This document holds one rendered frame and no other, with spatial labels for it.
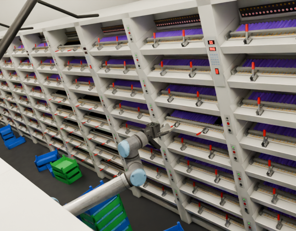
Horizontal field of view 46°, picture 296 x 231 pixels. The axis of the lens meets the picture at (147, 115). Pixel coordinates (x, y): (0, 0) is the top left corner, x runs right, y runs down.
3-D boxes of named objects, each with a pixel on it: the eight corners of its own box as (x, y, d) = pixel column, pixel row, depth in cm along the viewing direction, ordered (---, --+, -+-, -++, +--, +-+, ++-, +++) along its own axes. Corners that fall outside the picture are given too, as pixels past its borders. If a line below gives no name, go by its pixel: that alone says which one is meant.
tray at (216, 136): (228, 145, 209) (222, 134, 204) (163, 129, 256) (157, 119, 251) (245, 122, 216) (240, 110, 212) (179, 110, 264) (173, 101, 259)
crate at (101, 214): (94, 223, 269) (91, 215, 266) (80, 216, 283) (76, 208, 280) (121, 200, 287) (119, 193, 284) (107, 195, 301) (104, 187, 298)
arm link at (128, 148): (119, 156, 203) (114, 141, 200) (135, 147, 209) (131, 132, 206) (128, 160, 196) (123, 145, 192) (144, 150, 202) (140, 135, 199)
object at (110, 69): (141, 80, 250) (131, 65, 243) (98, 77, 297) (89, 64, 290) (158, 63, 257) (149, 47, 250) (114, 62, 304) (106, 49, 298)
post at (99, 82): (138, 197, 341) (78, 21, 279) (133, 195, 349) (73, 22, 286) (153, 187, 352) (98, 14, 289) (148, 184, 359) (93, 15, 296)
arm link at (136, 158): (130, 180, 200) (124, 161, 195) (127, 171, 210) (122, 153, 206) (146, 175, 200) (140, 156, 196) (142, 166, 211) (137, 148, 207)
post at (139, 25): (188, 224, 287) (128, 12, 224) (181, 220, 294) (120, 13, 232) (204, 210, 297) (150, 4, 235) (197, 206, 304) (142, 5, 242)
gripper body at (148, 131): (160, 123, 208) (145, 131, 202) (164, 135, 211) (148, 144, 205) (152, 121, 214) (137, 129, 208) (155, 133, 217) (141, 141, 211)
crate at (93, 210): (91, 215, 266) (87, 207, 263) (76, 208, 280) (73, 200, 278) (119, 193, 284) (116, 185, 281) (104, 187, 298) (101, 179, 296)
